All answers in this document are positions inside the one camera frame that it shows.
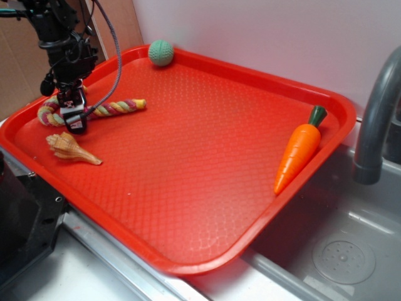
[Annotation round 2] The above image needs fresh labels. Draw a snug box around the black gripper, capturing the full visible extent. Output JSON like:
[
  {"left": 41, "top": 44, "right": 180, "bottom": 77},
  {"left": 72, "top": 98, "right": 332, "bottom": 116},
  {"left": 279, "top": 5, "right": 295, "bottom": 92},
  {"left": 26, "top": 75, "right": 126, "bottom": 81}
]
[{"left": 46, "top": 39, "right": 98, "bottom": 135}]

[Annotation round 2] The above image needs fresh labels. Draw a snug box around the red plastic tray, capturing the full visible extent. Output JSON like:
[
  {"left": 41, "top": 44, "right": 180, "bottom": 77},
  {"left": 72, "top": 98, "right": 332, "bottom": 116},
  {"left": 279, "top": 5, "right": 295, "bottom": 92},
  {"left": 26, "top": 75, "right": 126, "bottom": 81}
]
[{"left": 1, "top": 46, "right": 356, "bottom": 276}]

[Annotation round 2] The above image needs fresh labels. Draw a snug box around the orange toy carrot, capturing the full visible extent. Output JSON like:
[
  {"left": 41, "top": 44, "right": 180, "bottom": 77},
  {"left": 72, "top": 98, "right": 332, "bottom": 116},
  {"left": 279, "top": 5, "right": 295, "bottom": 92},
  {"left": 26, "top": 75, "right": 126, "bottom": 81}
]
[{"left": 273, "top": 105, "right": 327, "bottom": 195}]

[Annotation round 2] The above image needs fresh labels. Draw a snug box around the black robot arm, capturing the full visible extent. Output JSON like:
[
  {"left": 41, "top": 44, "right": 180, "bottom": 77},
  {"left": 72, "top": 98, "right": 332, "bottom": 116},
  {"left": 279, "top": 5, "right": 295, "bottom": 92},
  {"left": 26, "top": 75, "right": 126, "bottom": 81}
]
[{"left": 1, "top": 1, "right": 98, "bottom": 134}]

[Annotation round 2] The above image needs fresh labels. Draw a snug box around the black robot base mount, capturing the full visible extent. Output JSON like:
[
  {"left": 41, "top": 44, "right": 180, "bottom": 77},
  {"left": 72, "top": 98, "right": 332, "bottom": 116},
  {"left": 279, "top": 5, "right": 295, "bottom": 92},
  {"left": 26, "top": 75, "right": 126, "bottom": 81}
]
[{"left": 1, "top": 152, "right": 65, "bottom": 289}]

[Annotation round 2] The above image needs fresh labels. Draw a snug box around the brown cardboard panel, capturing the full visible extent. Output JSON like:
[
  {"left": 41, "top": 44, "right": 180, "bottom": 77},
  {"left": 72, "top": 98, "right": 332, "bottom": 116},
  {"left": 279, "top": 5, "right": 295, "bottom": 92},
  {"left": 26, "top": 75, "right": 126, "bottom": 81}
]
[{"left": 0, "top": 0, "right": 145, "bottom": 122}]

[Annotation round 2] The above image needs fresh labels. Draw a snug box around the multicolored twisted rope toy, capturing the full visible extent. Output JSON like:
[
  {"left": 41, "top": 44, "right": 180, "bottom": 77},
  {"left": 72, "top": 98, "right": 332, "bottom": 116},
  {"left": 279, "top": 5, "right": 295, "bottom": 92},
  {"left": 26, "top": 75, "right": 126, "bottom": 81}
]
[{"left": 37, "top": 95, "right": 147, "bottom": 127}]

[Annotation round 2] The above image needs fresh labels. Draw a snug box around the gray plastic sink basin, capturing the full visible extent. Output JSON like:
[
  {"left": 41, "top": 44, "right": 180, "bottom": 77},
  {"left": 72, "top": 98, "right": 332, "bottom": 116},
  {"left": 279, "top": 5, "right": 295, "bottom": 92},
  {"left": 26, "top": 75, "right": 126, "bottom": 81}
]
[{"left": 187, "top": 137, "right": 401, "bottom": 301}]

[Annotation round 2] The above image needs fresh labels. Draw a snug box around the gray braided cable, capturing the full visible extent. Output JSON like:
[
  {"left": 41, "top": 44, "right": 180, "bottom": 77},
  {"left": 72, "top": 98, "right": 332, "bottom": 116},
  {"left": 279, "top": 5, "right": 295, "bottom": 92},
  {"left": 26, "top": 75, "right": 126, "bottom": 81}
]
[{"left": 81, "top": 0, "right": 123, "bottom": 120}]

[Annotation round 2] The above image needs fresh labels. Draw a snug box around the gray sink faucet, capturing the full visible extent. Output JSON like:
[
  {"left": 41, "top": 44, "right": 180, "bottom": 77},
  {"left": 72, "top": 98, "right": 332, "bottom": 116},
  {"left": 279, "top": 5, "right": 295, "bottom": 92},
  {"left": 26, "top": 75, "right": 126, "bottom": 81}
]
[{"left": 352, "top": 48, "right": 400, "bottom": 185}]

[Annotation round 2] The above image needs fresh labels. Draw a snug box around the green rubber ball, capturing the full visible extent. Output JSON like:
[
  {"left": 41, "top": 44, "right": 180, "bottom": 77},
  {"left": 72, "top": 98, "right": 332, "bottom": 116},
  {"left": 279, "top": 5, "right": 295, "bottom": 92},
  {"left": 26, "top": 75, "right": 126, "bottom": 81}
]
[{"left": 148, "top": 40, "right": 174, "bottom": 66}]

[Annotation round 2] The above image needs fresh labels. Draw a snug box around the tan toy seashell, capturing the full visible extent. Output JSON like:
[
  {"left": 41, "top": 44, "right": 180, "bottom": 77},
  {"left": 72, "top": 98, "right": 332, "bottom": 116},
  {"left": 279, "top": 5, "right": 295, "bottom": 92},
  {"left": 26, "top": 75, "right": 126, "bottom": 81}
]
[{"left": 46, "top": 132, "right": 103, "bottom": 166}]

